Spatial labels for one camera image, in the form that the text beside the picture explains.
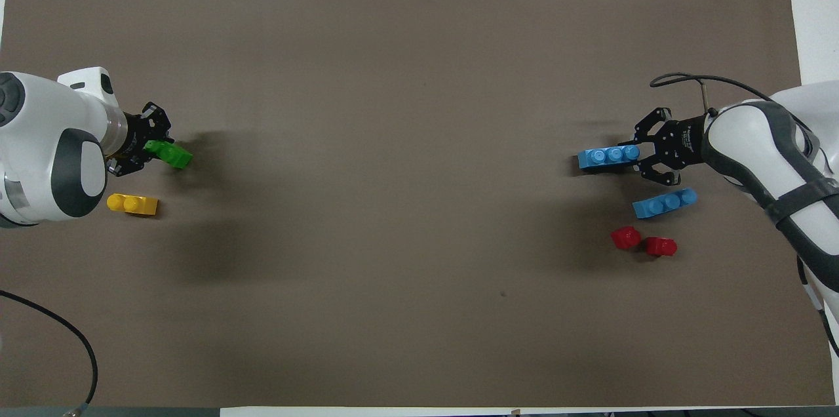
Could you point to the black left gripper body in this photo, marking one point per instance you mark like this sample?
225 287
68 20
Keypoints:
136 141

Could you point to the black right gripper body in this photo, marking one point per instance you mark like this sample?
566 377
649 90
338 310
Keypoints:
685 141

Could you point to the green two-stud block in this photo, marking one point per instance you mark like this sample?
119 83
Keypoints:
172 155

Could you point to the blue three-stud block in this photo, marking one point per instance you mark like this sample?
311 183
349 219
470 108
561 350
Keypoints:
663 204
606 158

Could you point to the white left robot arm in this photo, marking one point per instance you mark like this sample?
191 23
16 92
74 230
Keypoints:
46 141

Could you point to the yellow two-stud block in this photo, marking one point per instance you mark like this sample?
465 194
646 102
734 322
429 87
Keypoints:
132 204

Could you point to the red one-stud block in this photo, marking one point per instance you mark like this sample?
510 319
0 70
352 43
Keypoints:
661 246
625 238

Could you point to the brown table mat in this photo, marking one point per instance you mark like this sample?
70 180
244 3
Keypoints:
419 76

